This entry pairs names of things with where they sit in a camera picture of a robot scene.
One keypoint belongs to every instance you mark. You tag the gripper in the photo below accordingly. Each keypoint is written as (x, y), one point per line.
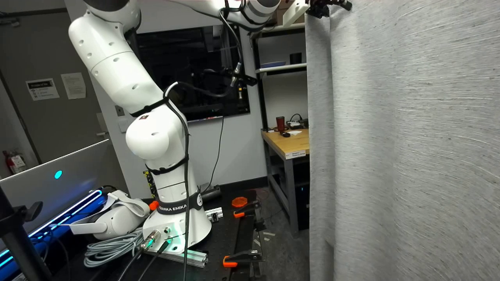
(317, 9)

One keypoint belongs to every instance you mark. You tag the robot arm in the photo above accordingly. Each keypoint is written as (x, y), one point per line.
(117, 74)

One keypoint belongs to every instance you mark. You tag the grey fabric curtain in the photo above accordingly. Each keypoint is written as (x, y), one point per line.
(410, 156)

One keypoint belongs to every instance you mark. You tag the cardboard box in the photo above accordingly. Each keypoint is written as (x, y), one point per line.
(280, 15)

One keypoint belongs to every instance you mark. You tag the black cylinder speaker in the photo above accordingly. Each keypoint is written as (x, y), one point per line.
(295, 58)

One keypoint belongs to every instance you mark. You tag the black metal shelf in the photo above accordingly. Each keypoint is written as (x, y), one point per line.
(279, 68)

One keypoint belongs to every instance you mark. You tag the dark red tumbler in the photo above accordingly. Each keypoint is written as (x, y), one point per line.
(280, 125)

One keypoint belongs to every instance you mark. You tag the wooden top workbench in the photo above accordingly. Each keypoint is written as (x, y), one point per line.
(289, 146)

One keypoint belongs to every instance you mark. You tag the black computer tower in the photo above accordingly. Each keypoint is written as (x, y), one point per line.
(302, 207)

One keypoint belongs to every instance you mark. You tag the orange round disc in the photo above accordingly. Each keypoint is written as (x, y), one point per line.
(239, 201)

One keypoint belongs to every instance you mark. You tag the black cylinder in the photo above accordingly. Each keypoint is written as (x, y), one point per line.
(211, 192)

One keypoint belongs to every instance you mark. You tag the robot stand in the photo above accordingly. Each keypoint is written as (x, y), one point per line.
(218, 242)

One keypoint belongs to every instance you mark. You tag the plain white paper notice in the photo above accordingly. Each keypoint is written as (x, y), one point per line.
(73, 86)

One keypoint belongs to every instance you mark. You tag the aluminium profile bar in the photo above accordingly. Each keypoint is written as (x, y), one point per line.
(187, 257)

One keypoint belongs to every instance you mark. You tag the white headset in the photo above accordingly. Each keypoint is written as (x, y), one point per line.
(117, 218)

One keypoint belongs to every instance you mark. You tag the paper notice with black header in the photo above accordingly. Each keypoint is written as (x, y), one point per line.
(42, 89)

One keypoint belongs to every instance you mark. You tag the grey door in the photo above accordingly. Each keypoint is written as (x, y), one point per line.
(50, 117)

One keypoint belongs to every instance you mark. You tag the silver laptop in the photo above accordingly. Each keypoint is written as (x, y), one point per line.
(66, 175)

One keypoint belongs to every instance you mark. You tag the blue light strip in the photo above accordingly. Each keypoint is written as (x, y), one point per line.
(62, 218)

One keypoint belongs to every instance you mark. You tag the red fire extinguisher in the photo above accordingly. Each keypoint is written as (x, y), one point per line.
(15, 162)

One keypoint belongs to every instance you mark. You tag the camera on mount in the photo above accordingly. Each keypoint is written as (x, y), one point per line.
(236, 76)

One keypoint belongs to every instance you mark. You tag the black wall screen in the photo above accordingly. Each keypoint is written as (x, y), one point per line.
(187, 58)

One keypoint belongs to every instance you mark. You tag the small white bracket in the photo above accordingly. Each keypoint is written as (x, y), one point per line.
(214, 214)

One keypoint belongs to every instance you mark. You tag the wall switch plate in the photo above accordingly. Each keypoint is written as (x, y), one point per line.
(120, 111)

